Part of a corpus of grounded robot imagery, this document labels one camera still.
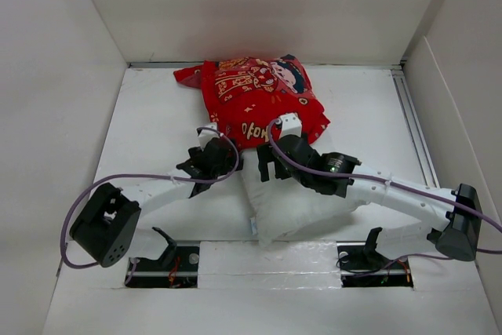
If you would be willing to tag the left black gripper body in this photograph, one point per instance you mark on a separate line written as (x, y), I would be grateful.
(227, 165)

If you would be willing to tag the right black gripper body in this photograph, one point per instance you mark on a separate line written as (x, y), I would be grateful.
(303, 180)

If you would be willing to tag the white pillow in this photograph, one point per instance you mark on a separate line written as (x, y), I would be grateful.
(286, 211)

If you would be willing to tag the red cartoon print pillowcase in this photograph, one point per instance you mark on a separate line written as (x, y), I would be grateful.
(243, 95)

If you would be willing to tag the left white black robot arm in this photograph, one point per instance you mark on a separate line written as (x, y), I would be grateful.
(101, 223)

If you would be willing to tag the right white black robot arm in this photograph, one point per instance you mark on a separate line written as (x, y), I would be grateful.
(447, 220)

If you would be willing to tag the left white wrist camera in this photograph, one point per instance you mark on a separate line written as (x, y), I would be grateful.
(206, 133)

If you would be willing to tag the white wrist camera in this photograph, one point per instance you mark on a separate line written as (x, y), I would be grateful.
(289, 125)
(206, 133)

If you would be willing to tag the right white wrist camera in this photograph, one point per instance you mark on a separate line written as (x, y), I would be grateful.
(289, 125)

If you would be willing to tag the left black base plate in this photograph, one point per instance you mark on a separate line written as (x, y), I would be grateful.
(180, 273)

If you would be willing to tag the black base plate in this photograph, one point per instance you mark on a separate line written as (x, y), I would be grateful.
(180, 273)
(361, 270)

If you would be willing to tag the aluminium rail right side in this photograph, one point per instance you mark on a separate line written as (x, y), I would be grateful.
(413, 124)

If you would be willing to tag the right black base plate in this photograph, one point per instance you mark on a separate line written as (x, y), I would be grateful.
(361, 270)

